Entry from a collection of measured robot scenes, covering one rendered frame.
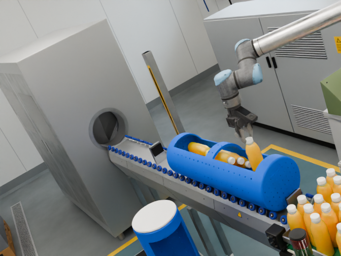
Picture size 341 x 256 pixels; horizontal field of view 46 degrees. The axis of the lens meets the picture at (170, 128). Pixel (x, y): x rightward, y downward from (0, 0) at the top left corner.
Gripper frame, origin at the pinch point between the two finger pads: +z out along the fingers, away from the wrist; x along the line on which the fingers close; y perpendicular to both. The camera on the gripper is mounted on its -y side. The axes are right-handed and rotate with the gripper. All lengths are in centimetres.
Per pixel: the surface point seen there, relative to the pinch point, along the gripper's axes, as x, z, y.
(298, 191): -4.2, 30.0, -17.9
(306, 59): -165, 34, 102
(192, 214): 8, 75, 86
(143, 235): 60, 33, 40
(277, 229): 18.6, 34.6, -22.2
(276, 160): -2.8, 11.8, -11.6
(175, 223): 43, 35, 33
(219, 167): 9.6, 15.7, 20.4
